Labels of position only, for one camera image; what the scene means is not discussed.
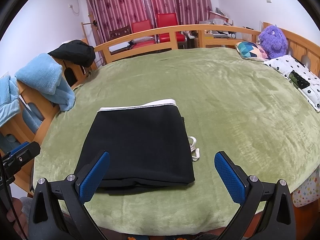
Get purple plush toy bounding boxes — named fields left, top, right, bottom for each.
left=258, top=25, right=288, bottom=59

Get black track pants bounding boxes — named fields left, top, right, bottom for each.
left=75, top=99, right=195, bottom=191

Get green bed blanket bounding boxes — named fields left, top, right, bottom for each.
left=33, top=48, right=319, bottom=236

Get white dotted pillow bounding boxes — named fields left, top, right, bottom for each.
left=263, top=55, right=320, bottom=113

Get light blue towel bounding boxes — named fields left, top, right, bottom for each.
left=15, top=53, right=76, bottom=112
left=0, top=75, right=21, bottom=126

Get black garment on footboard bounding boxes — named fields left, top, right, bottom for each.
left=48, top=40, right=95, bottom=68

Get pink patterned curtain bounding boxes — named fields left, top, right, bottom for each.
left=86, top=0, right=212, bottom=43

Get red chair left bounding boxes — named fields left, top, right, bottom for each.
left=131, top=19, right=157, bottom=49

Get colourful geometric pillow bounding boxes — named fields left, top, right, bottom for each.
left=235, top=41, right=270, bottom=62

